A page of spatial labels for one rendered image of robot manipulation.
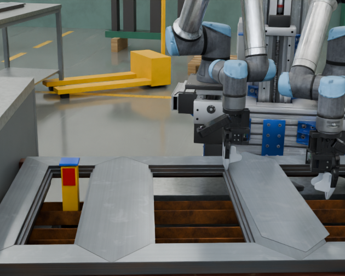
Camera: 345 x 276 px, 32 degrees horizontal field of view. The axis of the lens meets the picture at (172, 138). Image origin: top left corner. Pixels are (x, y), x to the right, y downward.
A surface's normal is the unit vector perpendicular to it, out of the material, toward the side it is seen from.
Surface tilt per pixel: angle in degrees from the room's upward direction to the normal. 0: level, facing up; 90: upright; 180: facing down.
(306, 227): 0
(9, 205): 0
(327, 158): 90
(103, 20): 90
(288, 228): 0
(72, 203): 90
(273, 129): 90
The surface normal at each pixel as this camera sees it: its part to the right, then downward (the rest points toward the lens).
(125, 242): 0.01, -0.95
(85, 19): -0.13, 0.30
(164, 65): 0.48, 0.27
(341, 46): -0.47, 0.26
